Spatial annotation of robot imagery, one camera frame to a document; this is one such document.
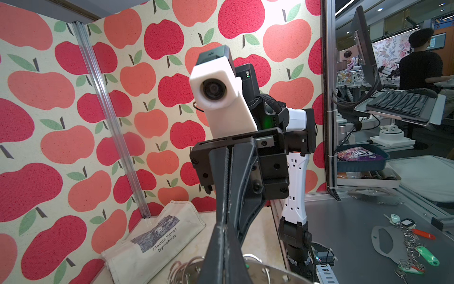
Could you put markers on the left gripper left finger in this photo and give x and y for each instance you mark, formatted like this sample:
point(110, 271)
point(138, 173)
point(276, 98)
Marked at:
point(213, 265)

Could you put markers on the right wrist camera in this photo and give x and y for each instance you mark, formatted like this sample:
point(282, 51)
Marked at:
point(218, 92)

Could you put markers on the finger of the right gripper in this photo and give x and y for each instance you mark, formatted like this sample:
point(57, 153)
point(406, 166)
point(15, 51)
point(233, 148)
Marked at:
point(245, 188)
point(219, 163)

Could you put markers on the right aluminium frame post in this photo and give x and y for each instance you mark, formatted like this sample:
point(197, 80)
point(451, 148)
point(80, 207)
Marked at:
point(93, 68)

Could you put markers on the monitor on arm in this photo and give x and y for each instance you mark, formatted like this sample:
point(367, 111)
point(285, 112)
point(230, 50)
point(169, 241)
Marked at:
point(366, 54)

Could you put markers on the black keyboard on stand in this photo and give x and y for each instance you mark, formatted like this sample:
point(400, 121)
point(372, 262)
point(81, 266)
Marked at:
point(406, 105)

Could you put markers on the spare metal plate with keys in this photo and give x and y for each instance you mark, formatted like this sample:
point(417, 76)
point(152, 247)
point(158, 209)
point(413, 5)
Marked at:
point(407, 249)

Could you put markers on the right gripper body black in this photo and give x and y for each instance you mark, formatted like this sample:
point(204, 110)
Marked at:
point(269, 174)

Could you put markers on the canvas Monet tote bag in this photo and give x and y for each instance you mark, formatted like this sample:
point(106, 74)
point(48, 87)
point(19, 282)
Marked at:
point(153, 243)

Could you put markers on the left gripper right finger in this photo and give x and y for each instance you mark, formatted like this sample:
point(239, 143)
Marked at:
point(236, 270)

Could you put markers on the metal ring plate with keyrings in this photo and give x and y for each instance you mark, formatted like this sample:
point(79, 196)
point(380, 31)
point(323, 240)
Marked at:
point(259, 273)

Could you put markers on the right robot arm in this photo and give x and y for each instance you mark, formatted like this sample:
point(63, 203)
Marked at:
point(299, 131)

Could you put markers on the person in black shirt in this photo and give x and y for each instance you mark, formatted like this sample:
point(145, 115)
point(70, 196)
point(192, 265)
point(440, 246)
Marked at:
point(422, 68)

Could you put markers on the blue tray with snack bag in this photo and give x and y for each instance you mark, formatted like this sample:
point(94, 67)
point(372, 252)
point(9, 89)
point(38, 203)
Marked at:
point(365, 165)

